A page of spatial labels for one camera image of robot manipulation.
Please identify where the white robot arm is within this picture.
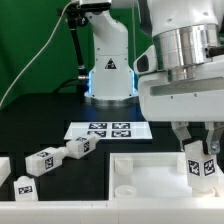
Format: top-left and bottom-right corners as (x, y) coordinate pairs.
(85, 0), (224, 154)

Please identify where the black camera on mount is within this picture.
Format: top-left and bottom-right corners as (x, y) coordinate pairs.
(79, 0), (112, 11)

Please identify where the grey cable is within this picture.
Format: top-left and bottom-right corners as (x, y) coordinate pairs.
(0, 0), (80, 110)

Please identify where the white square tabletop part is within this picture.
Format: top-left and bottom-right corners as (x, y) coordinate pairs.
(109, 152), (224, 200)

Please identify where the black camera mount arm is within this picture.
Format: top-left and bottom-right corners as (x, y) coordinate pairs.
(64, 3), (88, 80)

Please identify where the white front fence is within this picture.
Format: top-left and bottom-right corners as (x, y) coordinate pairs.
(0, 198), (224, 224)

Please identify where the white marker sheet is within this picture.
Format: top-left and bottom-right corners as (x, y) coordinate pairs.
(64, 122), (152, 140)

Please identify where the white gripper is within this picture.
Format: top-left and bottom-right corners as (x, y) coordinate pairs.
(138, 63), (224, 155)

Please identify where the white left fence block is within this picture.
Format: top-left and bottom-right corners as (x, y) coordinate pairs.
(0, 157), (11, 187)

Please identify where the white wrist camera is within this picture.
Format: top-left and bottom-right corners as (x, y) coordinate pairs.
(133, 45), (157, 75)

